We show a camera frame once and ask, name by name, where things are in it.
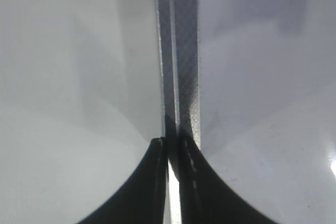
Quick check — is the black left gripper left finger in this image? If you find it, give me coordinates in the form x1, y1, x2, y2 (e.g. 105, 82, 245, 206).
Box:
80, 137, 168, 224

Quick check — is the white whiteboard with grey frame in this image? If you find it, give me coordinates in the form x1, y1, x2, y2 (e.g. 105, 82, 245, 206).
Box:
156, 0, 335, 223

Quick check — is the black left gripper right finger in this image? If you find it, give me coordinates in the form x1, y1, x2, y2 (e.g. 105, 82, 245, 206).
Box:
177, 130, 265, 223

